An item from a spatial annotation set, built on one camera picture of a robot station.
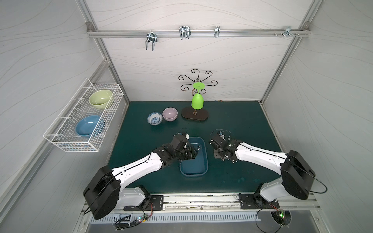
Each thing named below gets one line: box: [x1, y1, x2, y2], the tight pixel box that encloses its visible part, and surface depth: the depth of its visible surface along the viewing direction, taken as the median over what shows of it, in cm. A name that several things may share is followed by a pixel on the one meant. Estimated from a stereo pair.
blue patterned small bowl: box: [147, 111, 163, 126], surface depth 109 cm
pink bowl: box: [162, 106, 179, 122], surface depth 109 cm
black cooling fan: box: [270, 209, 292, 228], surface depth 73 cm
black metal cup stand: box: [177, 68, 219, 121], surface depth 94 cm
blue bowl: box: [75, 115, 101, 138], surface depth 66 cm
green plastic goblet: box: [191, 82, 206, 110], surface depth 94 cm
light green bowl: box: [88, 89, 113, 110], surface depth 75 cm
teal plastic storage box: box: [179, 136, 209, 178], surface depth 87 cm
